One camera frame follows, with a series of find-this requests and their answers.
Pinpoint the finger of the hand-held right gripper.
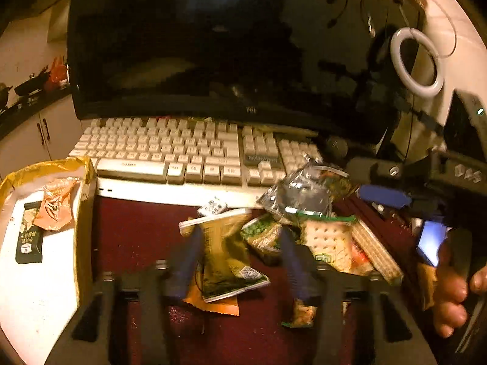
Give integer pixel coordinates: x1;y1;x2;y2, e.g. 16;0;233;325
359;185;413;209
345;157;432;184

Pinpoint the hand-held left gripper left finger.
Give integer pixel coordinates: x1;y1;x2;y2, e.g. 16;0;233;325
46;228;206;365

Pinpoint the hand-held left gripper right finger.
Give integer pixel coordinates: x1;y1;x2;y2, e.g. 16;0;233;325
279;230;438;365

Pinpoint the olive brown snack packet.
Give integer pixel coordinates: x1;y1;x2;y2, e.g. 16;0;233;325
179;209;271;303

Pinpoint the green pea snack packet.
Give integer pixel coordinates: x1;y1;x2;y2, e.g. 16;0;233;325
240;213;290;265

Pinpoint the yellow cardboard box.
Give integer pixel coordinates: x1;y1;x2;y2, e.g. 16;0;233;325
0;156;97;365

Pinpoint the person's right hand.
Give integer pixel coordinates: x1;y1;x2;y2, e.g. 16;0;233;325
434;232;487;339

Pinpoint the green-edged cracker packet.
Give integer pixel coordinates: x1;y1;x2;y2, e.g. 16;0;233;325
299;215;366;274

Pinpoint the flat orange snack packet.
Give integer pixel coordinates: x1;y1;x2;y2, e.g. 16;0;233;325
183;281;240;317

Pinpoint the small white wrapped candy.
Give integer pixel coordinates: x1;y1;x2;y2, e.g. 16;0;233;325
197;196;228;217

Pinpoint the silver foil snack packet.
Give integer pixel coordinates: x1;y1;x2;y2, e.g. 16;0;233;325
257;162;352;221

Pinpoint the white computer keyboard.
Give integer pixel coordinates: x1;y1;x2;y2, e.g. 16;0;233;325
68;116;324;208

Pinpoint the dark green snack packet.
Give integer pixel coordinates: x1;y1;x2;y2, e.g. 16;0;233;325
15;201;44;265

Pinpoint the white lower kitchen cabinet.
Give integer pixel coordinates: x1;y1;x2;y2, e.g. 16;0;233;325
0;95;82;177

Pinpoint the black computer monitor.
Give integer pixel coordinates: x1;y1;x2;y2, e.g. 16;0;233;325
66;0;429;153

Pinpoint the black kitchen countertop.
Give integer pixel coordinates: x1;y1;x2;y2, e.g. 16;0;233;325
0;87;73;137

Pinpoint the orange plastic bag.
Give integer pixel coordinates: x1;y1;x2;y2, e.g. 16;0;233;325
45;57;71;92

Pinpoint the black frying pan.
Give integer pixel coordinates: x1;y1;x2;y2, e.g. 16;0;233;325
14;75;50;96

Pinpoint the white ring light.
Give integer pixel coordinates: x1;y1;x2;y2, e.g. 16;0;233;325
390;26;445;97

